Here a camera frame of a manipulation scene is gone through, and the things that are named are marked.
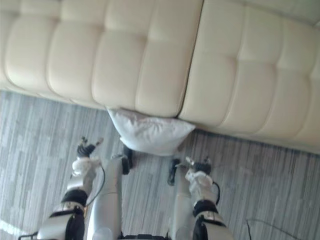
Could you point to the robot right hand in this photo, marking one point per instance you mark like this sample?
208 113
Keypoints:
198 166

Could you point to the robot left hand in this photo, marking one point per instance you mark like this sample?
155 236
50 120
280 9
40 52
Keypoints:
85 149

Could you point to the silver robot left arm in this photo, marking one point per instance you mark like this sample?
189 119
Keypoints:
72 197

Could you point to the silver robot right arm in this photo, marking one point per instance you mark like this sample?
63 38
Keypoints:
205 202

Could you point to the silver robot right leg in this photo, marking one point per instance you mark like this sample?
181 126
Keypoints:
180 200

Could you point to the silver robot leg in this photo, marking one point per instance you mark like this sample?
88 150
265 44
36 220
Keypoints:
180 200
107 195

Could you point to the silver robot left leg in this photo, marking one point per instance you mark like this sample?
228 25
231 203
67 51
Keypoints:
107 195

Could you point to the white cushion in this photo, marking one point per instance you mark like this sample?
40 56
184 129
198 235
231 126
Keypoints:
150 135

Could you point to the cream leather sofa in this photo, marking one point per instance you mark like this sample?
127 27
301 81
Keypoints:
160 62

